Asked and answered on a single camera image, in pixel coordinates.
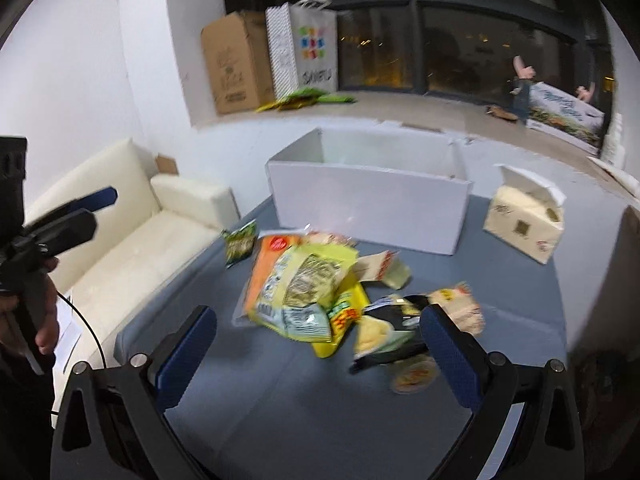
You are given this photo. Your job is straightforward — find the pile of green packets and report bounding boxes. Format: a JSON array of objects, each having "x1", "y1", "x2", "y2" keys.
[{"x1": 256, "y1": 87, "x2": 357, "y2": 112}]

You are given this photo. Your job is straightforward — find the flat white cardboard sheet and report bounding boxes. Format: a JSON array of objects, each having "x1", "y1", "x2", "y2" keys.
[{"x1": 587, "y1": 156, "x2": 640, "y2": 196}]

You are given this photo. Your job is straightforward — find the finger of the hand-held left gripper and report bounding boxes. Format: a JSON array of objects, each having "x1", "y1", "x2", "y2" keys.
[
  {"x1": 10, "y1": 209, "x2": 97, "y2": 261},
  {"x1": 25, "y1": 186, "x2": 118, "y2": 231}
]

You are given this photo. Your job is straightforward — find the white storage box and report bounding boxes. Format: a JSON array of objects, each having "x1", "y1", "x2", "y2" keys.
[{"x1": 265, "y1": 127, "x2": 475, "y2": 257}]

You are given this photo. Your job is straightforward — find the black framed window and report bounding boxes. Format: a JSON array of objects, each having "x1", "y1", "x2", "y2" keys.
[{"x1": 220, "y1": 0, "x2": 616, "y2": 106}]

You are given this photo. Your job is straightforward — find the orange snack packet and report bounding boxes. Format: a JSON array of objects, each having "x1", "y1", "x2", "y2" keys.
[{"x1": 234, "y1": 232, "x2": 301, "y2": 326}]

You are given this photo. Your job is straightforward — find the yellow-green snack bag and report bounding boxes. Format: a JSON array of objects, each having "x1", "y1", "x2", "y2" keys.
[{"x1": 247, "y1": 242, "x2": 358, "y2": 343}]

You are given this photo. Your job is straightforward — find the black cable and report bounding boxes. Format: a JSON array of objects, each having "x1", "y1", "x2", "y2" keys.
[{"x1": 50, "y1": 287, "x2": 108, "y2": 416}]

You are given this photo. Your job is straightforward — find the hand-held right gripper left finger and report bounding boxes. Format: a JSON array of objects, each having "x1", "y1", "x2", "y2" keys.
[{"x1": 50, "y1": 304, "x2": 218, "y2": 480}]

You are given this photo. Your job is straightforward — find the white stacked items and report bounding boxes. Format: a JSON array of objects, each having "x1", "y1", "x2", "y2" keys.
[{"x1": 600, "y1": 112, "x2": 626, "y2": 166}]

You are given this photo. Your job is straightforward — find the printed carton box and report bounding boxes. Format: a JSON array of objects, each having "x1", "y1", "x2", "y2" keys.
[{"x1": 527, "y1": 81, "x2": 606, "y2": 156}]

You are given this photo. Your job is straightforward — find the yellow snack packet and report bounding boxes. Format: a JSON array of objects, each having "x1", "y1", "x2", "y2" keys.
[{"x1": 312, "y1": 280, "x2": 371, "y2": 358}]

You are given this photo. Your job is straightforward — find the cream tissue pack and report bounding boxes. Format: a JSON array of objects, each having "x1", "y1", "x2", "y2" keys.
[{"x1": 482, "y1": 162, "x2": 568, "y2": 266}]

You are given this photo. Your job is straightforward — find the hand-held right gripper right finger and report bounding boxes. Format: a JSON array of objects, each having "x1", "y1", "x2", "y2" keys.
[{"x1": 419, "y1": 303, "x2": 586, "y2": 480}]

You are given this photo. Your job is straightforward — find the black snack packet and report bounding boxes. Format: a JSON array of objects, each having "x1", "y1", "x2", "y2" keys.
[{"x1": 350, "y1": 294, "x2": 431, "y2": 373}]

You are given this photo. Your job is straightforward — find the white shopping bag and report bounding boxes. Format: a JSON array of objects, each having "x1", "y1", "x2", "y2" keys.
[{"x1": 265, "y1": 0, "x2": 340, "y2": 101}]

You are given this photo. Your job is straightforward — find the small green snack packet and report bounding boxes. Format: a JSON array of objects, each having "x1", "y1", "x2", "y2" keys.
[{"x1": 221, "y1": 220, "x2": 258, "y2": 268}]

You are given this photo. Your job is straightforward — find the tan snack packet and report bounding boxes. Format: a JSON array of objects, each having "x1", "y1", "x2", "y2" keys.
[{"x1": 305, "y1": 230, "x2": 358, "y2": 248}]

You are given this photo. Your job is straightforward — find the white and red snack packet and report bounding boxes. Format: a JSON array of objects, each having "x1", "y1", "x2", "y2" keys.
[{"x1": 352, "y1": 250, "x2": 412, "y2": 291}]

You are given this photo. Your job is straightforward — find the round snack cup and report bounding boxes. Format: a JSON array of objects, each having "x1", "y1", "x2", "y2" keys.
[{"x1": 390, "y1": 355, "x2": 441, "y2": 395}]

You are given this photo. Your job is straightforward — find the large tan cardboard box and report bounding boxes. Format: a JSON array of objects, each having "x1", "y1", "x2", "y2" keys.
[{"x1": 570, "y1": 205, "x2": 640, "y2": 361}]

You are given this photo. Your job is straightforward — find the person's left forearm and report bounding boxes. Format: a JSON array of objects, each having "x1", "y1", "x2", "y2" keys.
[{"x1": 0, "y1": 345, "x2": 56, "y2": 480}]

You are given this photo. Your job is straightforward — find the white paper sheet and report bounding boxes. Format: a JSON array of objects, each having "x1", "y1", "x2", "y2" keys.
[{"x1": 50, "y1": 300, "x2": 83, "y2": 376}]

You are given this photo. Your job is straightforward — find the brown cardboard box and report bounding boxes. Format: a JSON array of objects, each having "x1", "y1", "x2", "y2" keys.
[{"x1": 201, "y1": 10, "x2": 276, "y2": 116}]

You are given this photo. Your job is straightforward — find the person's left hand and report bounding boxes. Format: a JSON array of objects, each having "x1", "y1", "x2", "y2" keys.
[{"x1": 0, "y1": 257, "x2": 62, "y2": 358}]

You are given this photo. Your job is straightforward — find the cream leather sofa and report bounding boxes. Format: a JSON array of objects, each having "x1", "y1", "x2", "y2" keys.
[{"x1": 22, "y1": 139, "x2": 241, "y2": 401}]

